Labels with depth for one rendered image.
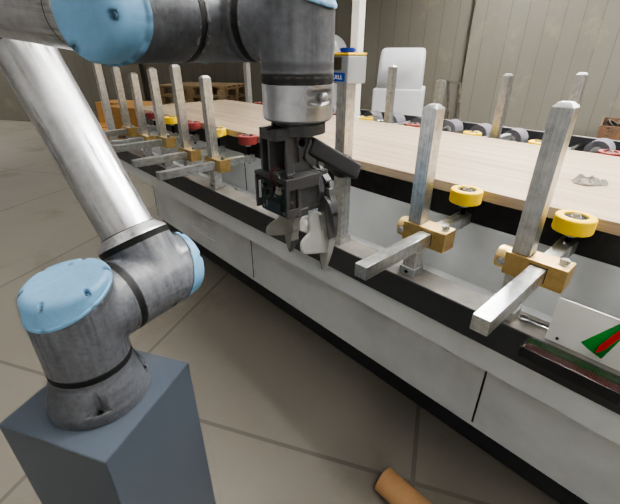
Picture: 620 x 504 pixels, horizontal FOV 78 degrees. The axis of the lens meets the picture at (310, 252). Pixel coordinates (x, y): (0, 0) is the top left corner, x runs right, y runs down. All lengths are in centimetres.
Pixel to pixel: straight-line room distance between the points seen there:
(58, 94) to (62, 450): 66
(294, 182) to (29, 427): 69
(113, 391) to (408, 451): 102
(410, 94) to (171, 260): 389
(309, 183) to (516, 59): 562
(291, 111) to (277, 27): 9
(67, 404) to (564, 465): 127
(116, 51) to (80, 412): 63
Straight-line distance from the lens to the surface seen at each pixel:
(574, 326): 90
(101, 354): 80
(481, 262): 118
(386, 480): 136
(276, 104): 49
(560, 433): 137
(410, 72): 454
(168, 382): 90
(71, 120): 90
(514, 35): 605
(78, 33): 48
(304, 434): 152
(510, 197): 109
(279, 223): 59
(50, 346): 78
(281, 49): 48
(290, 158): 50
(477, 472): 154
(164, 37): 48
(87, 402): 85
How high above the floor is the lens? 122
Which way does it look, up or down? 27 degrees down
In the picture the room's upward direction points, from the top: straight up
